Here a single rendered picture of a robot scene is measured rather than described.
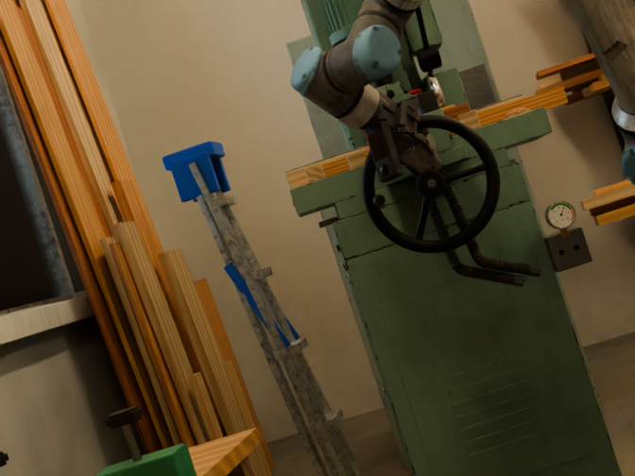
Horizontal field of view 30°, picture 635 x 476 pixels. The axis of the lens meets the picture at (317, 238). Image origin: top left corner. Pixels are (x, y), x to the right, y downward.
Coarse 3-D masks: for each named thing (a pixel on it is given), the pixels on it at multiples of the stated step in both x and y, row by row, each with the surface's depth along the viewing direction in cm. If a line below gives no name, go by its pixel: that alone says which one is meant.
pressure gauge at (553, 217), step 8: (560, 200) 258; (552, 208) 258; (560, 208) 258; (568, 208) 258; (552, 216) 258; (560, 216) 258; (568, 216) 258; (552, 224) 258; (560, 224) 258; (568, 224) 258; (560, 232) 261; (568, 232) 261
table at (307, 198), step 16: (528, 112) 265; (544, 112) 265; (480, 128) 265; (496, 128) 265; (512, 128) 265; (528, 128) 265; (544, 128) 265; (464, 144) 265; (496, 144) 265; (512, 144) 265; (448, 160) 255; (464, 160) 265; (336, 176) 265; (352, 176) 265; (304, 192) 265; (320, 192) 265; (336, 192) 265; (352, 192) 265; (304, 208) 265; (320, 208) 269
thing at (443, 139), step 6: (426, 114) 255; (438, 114) 255; (432, 132) 255; (438, 132) 255; (444, 132) 255; (438, 138) 255; (444, 138) 255; (450, 138) 255; (438, 144) 255; (444, 144) 255; (450, 144) 255; (438, 150) 255; (444, 150) 256
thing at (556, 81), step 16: (560, 64) 459; (576, 64) 463; (592, 64) 470; (544, 80) 481; (560, 80) 480; (576, 80) 466; (592, 80) 475; (576, 96) 480; (592, 96) 493; (608, 96) 487; (624, 144) 496; (592, 192) 471; (608, 192) 464; (624, 192) 455; (592, 208) 457; (608, 208) 464; (624, 208) 454
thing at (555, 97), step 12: (540, 96) 280; (552, 96) 280; (564, 96) 280; (504, 108) 280; (516, 108) 280; (480, 120) 280; (492, 120) 280; (324, 168) 281; (336, 168) 281; (348, 168) 281
